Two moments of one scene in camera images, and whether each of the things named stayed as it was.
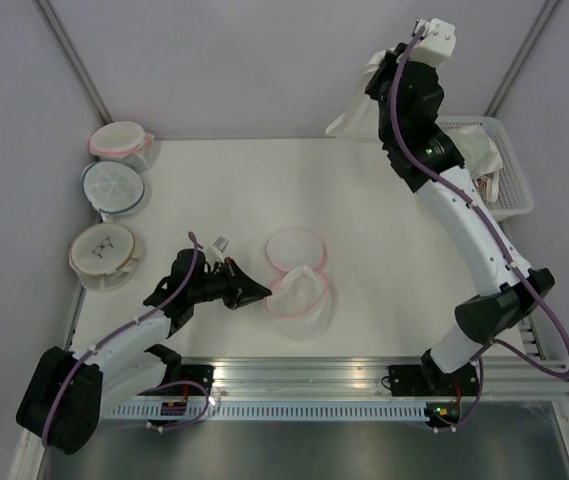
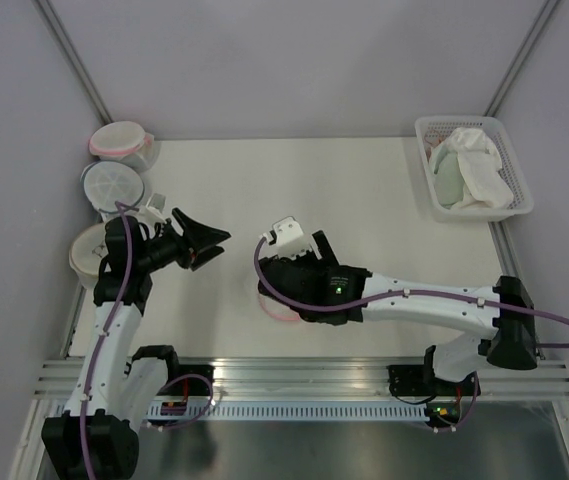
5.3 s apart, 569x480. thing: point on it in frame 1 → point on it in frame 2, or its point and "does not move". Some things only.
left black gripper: (243, 290) → (203, 238)
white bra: (359, 121) → (479, 161)
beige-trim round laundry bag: (103, 256) does not move
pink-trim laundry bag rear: (125, 142) does not move
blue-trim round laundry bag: (111, 187) does not move
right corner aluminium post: (529, 44) does not move
